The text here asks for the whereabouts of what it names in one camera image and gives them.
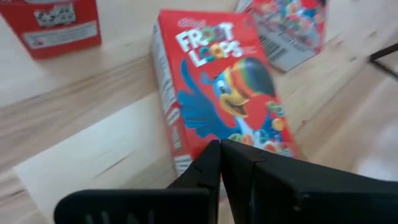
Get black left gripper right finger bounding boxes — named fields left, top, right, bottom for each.
left=220, top=138, right=398, bottom=224

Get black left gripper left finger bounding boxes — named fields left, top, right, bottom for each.
left=53, top=139, right=223, bottom=224

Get red Froot Loops cereal box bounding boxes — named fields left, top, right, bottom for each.
left=0, top=0, right=103, bottom=60
left=150, top=9, right=300, bottom=203
left=235, top=0, right=328, bottom=73

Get wooden shelf with black frame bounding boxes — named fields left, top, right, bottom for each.
left=369, top=42, right=398, bottom=80

